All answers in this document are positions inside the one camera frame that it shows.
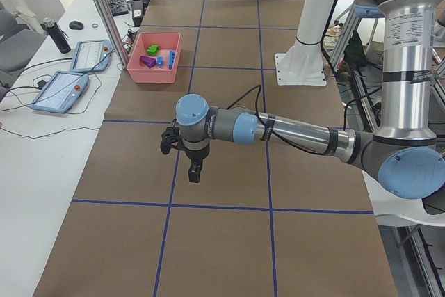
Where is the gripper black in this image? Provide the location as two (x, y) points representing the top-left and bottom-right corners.
(185, 147), (209, 183)

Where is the purple block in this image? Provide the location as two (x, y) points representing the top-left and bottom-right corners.
(140, 55), (157, 68)

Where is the long blue block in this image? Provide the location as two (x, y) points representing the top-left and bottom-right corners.
(168, 50), (176, 70)

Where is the green block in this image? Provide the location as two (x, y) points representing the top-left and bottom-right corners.
(146, 45), (159, 57)

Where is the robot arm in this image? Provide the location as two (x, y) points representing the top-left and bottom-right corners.
(161, 0), (444, 199)

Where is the pink plastic box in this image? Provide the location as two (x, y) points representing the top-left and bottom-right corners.
(127, 32), (181, 83)

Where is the far teach pendant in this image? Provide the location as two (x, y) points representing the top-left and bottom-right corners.
(70, 40), (113, 73)

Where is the teach pendant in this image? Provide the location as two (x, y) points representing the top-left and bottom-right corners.
(70, 40), (113, 73)
(29, 71), (89, 113)

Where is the near teach pendant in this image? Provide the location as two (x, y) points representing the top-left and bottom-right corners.
(29, 71), (89, 113)

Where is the black keyboard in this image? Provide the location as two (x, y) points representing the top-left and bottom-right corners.
(106, 0), (129, 17)

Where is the black computer mouse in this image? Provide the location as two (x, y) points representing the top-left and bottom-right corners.
(69, 20), (84, 30)

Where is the black water bottle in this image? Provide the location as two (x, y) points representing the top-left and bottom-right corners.
(43, 17), (71, 54)

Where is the white chair seat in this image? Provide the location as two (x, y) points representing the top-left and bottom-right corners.
(362, 172), (444, 227)

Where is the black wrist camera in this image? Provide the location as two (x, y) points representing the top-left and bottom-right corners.
(160, 126), (180, 155)

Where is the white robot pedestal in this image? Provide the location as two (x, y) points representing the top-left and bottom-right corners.
(275, 0), (335, 86)

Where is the aluminium frame post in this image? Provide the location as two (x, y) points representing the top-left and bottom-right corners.
(93, 0), (129, 69)

